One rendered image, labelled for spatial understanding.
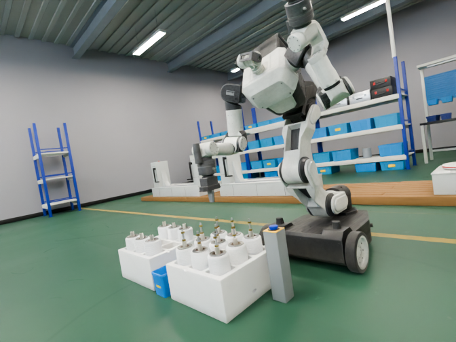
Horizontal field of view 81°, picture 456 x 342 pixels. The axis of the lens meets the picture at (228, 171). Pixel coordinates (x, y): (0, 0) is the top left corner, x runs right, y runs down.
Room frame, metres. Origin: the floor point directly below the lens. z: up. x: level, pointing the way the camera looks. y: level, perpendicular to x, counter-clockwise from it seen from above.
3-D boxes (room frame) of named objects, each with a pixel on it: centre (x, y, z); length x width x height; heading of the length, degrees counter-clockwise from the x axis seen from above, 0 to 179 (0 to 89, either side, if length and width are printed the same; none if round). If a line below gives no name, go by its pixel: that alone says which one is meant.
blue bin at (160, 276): (1.46, 0.34, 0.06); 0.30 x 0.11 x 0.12; 135
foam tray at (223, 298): (1.31, 0.10, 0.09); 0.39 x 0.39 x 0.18; 46
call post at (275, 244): (1.16, -0.16, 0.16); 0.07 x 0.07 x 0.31; 46
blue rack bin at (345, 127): (5.60, -2.49, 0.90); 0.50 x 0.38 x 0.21; 135
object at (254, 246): (1.31, -0.07, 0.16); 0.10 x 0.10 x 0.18
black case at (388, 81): (4.97, -3.07, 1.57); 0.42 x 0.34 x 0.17; 134
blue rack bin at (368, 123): (5.29, -2.81, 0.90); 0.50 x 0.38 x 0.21; 133
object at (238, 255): (1.23, 0.02, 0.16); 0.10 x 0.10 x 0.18
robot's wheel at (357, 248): (1.30, -0.58, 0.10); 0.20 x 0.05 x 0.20; 135
